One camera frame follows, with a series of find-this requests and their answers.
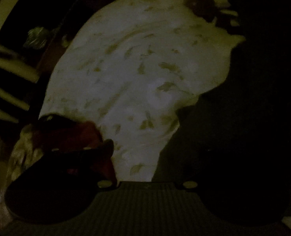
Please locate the black clothing item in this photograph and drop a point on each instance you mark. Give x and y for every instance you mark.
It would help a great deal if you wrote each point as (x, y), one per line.
(251, 110)

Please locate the dark red garment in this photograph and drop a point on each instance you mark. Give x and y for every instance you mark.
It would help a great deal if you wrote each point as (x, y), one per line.
(55, 131)

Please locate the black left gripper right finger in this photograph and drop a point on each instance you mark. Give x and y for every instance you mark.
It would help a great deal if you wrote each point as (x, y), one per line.
(237, 183)

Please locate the white leaf-print bedsheet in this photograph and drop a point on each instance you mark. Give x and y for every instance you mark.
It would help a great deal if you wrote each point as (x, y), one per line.
(129, 69)

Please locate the skull-print fabric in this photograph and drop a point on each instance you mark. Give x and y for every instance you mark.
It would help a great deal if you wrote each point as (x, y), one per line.
(22, 157)

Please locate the dark wooden shelf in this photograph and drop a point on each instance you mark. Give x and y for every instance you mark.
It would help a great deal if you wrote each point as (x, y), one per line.
(33, 24)

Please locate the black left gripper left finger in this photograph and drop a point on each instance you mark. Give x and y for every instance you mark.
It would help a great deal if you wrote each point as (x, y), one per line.
(62, 185)

